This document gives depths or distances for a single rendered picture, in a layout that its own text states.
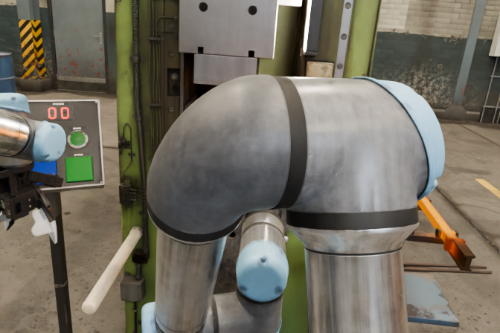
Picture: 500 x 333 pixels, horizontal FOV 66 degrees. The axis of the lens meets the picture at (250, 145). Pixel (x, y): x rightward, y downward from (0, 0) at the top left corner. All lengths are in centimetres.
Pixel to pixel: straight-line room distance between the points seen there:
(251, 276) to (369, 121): 33
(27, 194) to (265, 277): 62
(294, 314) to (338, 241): 151
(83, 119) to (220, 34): 51
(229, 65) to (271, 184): 97
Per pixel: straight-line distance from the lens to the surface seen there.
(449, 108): 797
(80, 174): 128
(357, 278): 33
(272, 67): 172
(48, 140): 78
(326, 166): 30
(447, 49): 779
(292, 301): 178
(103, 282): 139
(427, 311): 137
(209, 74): 125
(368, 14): 141
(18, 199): 99
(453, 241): 117
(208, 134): 29
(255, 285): 58
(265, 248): 58
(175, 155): 30
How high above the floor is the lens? 147
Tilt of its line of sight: 18 degrees down
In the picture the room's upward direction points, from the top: 4 degrees clockwise
